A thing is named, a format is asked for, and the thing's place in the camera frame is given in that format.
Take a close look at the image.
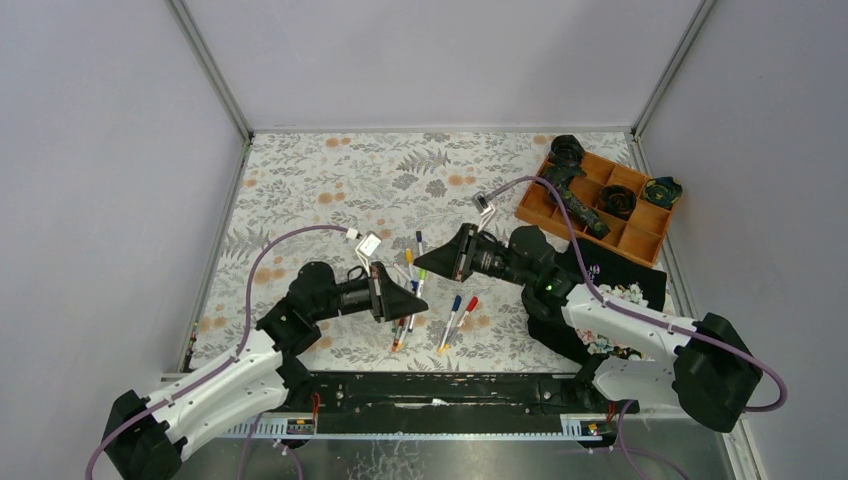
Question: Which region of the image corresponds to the white pen blue end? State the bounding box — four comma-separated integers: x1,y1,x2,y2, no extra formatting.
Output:
437,294,462,354

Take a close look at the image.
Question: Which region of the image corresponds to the white pen yellow cap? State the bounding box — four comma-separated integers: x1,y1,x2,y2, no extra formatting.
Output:
405,249,418,282

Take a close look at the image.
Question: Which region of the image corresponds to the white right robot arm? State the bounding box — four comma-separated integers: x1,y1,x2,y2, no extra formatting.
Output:
414,223,763,433

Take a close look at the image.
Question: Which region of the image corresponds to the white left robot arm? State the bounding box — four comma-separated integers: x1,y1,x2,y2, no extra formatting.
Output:
103,262,428,479

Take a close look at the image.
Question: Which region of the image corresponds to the clear pen orange end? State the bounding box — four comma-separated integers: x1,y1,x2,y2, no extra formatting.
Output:
391,317,408,352

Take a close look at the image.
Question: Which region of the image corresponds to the floral patterned table mat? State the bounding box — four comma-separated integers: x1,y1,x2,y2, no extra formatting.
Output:
183,133,577,373

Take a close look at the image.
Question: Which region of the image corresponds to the dark patterned fabric roll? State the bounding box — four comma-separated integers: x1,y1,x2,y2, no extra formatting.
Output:
541,164,611,239

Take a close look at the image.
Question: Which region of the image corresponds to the dark rolled fabric flower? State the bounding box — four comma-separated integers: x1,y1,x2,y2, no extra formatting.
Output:
548,135,585,166

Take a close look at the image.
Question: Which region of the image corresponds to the black floral cloth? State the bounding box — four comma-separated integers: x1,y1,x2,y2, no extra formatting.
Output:
527,239,667,365

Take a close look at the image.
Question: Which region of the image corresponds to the dark rolled flower in tray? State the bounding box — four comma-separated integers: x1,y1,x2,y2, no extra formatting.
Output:
599,185,637,221

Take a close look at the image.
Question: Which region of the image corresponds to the wooden compartment tray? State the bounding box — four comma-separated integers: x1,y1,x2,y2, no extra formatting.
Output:
515,153,682,267

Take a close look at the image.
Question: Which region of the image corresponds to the dark green rolled flower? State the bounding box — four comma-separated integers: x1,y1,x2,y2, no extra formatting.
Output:
640,176,684,211

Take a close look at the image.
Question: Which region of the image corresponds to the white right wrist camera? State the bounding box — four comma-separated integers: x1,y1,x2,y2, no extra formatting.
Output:
472,192,497,232

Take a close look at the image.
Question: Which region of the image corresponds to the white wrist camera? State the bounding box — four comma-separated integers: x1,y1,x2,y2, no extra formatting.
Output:
345,228,382,272
472,192,497,232

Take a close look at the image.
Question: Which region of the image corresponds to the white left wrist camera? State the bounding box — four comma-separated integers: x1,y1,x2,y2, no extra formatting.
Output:
345,228,382,272

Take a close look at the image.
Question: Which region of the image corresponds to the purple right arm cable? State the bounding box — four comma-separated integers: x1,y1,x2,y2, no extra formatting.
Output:
473,176,790,480

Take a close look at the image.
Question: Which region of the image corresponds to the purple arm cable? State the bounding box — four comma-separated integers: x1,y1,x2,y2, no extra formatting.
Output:
84,225,362,480
473,176,790,480

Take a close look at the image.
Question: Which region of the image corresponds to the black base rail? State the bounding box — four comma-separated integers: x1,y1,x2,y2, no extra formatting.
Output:
276,356,621,436

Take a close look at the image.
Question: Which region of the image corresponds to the white slotted cable duct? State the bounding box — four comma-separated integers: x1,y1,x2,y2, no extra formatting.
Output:
225,415,601,443

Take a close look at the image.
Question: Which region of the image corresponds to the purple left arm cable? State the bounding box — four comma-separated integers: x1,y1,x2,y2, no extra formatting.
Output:
84,225,362,480

